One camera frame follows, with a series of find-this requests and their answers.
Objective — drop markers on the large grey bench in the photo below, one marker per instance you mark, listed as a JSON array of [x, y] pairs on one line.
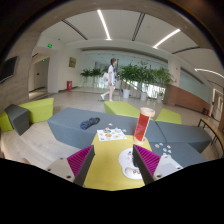
[[66, 126]]

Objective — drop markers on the wooden frame bench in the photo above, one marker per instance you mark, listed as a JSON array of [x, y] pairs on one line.
[[213, 131]]

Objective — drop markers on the group of potted plants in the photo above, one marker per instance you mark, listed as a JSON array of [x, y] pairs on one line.
[[140, 76]]

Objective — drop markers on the lime green bench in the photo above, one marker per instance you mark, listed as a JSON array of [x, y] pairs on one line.
[[169, 116], [121, 108]]

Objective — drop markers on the group of ceiling strip lights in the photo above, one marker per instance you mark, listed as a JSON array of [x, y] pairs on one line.
[[104, 25]]

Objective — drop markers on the person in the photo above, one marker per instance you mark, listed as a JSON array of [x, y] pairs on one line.
[[111, 76]]

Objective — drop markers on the round white printed mouse pad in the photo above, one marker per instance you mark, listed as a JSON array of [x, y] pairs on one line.
[[126, 158]]

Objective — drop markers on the lime green seat block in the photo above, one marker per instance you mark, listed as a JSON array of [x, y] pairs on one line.
[[40, 110]]

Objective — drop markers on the green exit sign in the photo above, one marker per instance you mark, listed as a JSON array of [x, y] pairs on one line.
[[49, 45], [43, 60]]

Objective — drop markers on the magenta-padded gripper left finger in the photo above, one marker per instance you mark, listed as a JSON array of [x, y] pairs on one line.
[[78, 163]]

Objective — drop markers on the black wall monitor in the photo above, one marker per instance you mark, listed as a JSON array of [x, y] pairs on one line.
[[8, 69]]

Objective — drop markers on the white sticker sheet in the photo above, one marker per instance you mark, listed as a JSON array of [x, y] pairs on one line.
[[111, 134]]

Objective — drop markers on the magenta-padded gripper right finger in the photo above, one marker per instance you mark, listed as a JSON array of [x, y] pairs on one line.
[[150, 161]]

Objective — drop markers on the dark grey seat block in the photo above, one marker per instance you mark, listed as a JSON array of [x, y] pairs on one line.
[[18, 118]]

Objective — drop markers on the red cylinder with wooden ends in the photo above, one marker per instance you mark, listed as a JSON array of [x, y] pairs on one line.
[[142, 126]]

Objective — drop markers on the red fire extinguisher box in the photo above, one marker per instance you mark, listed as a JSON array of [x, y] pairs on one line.
[[69, 85]]

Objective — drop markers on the gold framed wall plaque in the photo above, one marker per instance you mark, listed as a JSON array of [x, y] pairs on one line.
[[72, 62]]

